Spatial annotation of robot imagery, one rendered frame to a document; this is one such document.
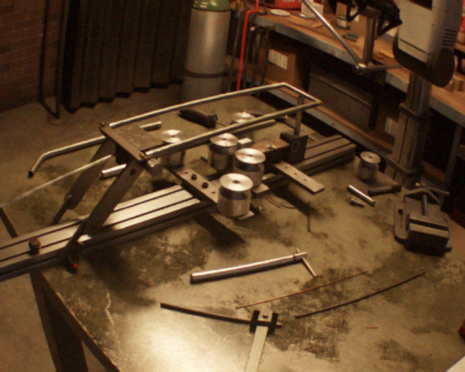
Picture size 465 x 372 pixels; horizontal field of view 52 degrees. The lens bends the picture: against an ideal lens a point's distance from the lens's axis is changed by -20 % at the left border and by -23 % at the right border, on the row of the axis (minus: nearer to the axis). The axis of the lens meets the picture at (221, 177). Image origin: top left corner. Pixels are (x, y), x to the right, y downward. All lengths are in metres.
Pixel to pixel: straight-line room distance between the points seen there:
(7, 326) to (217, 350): 1.35
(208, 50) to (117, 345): 2.27
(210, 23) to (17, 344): 1.87
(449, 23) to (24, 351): 1.85
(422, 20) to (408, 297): 1.01
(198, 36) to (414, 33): 1.46
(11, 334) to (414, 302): 1.47
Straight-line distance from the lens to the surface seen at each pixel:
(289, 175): 1.05
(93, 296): 0.80
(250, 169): 0.98
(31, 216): 0.97
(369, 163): 1.17
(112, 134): 0.86
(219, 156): 1.02
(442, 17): 1.64
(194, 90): 2.93
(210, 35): 2.82
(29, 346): 1.90
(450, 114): 2.16
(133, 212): 0.92
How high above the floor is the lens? 1.42
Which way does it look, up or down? 30 degrees down
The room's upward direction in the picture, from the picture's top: 7 degrees clockwise
